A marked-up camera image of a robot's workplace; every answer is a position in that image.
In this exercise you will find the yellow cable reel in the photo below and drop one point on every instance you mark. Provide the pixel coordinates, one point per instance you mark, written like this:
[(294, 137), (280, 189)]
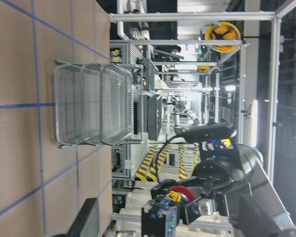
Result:
[(223, 31)]

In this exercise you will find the red emergency stop button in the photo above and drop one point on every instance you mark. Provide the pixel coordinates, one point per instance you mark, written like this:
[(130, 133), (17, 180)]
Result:
[(180, 193)]

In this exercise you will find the wire mesh shelf basket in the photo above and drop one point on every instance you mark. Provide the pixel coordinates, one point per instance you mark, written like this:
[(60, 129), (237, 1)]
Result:
[(94, 104)]

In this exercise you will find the other arm gripper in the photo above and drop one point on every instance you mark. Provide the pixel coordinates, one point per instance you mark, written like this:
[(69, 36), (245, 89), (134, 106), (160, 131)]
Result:
[(215, 190)]

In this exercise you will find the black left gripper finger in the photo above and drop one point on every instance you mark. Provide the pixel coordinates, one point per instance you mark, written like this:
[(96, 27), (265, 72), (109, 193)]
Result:
[(87, 222)]

